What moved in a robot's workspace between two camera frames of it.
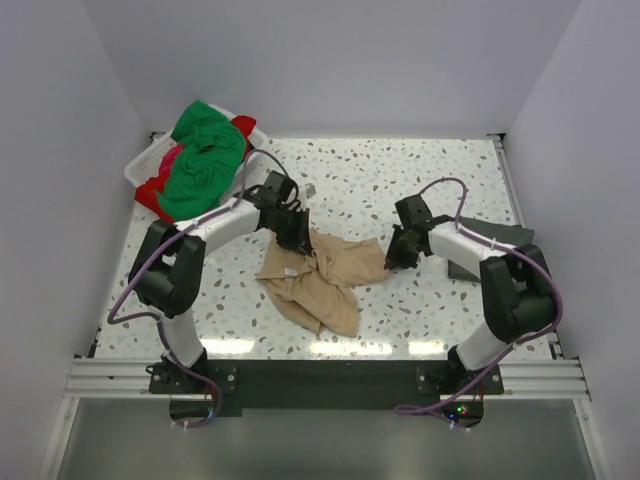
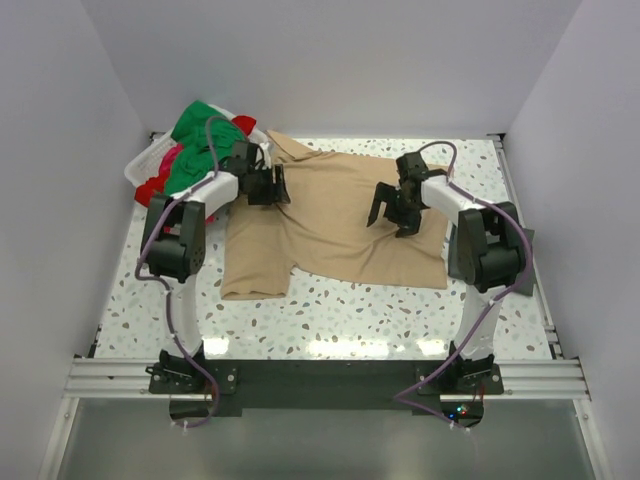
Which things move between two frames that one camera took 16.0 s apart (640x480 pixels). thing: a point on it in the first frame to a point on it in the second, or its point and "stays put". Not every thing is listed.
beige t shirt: [316, 288] to [324, 229]
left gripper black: [299, 240] to [276, 191]
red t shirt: [147, 192] stays put
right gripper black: [394, 259] to [409, 224]
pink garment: [166, 162] stays put
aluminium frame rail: [522, 380] stays put
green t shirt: [204, 166] stays put
